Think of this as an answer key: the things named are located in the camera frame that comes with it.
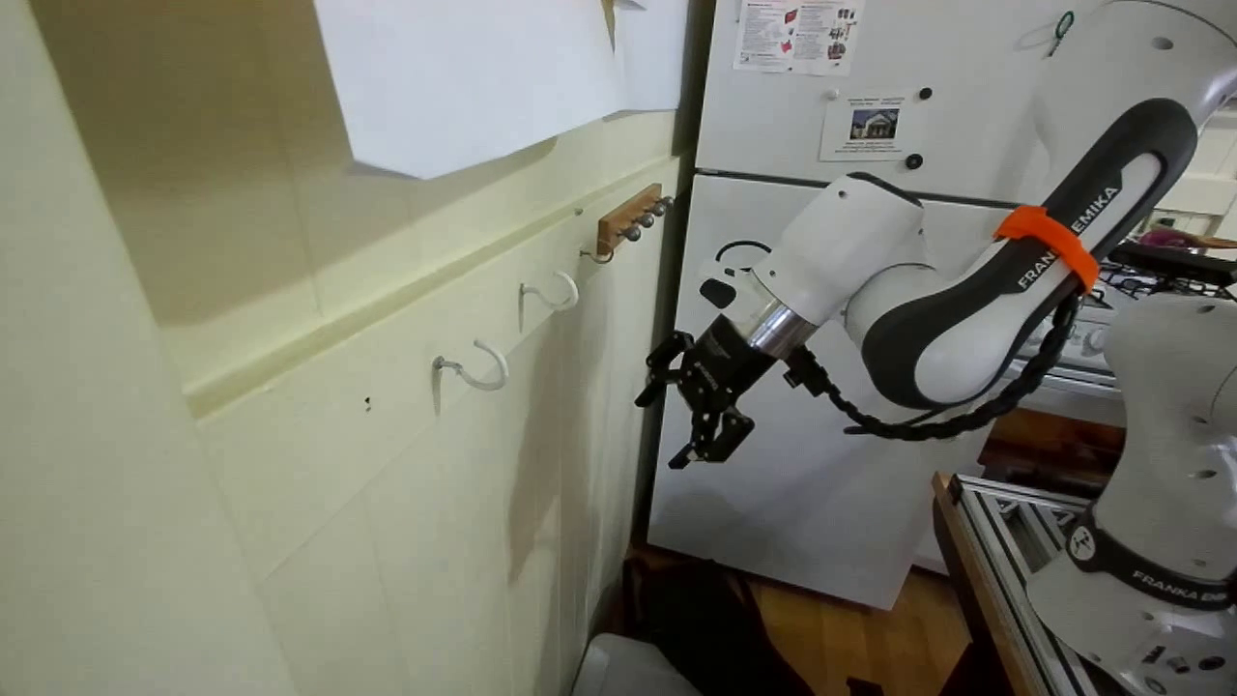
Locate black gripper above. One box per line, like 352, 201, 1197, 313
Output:
634, 313, 777, 473

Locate black tote bag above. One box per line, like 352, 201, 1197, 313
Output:
621, 545, 809, 696

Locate white refrigerator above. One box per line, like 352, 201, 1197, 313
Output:
641, 0, 1165, 612

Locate wooden peg rack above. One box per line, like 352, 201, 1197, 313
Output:
590, 181, 674, 264

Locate photo fridge sticker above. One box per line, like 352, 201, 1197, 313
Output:
821, 90, 911, 163

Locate small white paper sheet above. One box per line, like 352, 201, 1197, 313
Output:
606, 0, 691, 117

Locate white kitchen stove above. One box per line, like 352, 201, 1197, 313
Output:
978, 229, 1237, 497

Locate red printed fridge sticker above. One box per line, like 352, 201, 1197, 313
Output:
732, 0, 869, 76

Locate large white paper sheet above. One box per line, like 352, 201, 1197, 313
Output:
308, 0, 621, 181

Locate small black scissors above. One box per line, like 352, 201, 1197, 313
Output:
1039, 9, 1084, 63

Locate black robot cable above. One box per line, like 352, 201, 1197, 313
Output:
804, 294, 1086, 444

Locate aluminium frame robot table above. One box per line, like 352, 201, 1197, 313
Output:
933, 473, 1125, 696

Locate orange strap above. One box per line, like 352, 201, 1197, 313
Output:
995, 205, 1104, 294

